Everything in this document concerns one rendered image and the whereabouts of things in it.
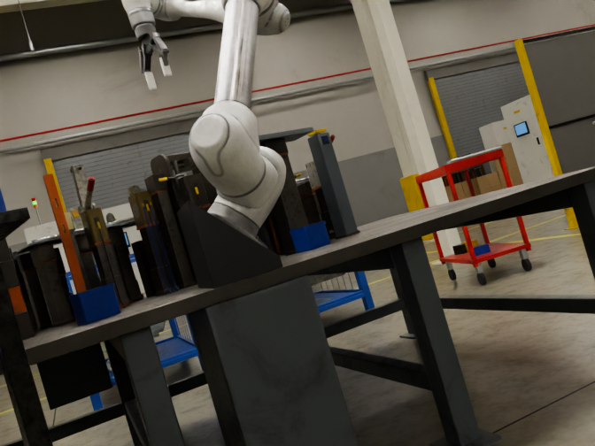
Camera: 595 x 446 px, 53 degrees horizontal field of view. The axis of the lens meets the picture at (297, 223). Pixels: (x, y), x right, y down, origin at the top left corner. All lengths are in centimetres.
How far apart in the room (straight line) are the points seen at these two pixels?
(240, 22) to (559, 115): 534
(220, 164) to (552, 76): 568
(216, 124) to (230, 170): 12
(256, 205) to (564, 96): 556
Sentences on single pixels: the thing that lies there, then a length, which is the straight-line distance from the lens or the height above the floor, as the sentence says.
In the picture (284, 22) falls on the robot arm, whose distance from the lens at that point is 204.
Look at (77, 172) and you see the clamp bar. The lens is 219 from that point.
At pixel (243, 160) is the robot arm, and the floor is 100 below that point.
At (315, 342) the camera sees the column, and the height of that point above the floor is 48.
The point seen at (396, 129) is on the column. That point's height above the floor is 186.
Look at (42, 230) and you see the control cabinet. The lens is 1024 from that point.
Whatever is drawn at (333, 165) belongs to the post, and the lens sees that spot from 250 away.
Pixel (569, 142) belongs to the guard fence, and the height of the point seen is 85.
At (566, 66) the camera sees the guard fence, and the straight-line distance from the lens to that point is 710.
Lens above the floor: 79
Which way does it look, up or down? 1 degrees up
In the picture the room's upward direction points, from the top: 16 degrees counter-clockwise
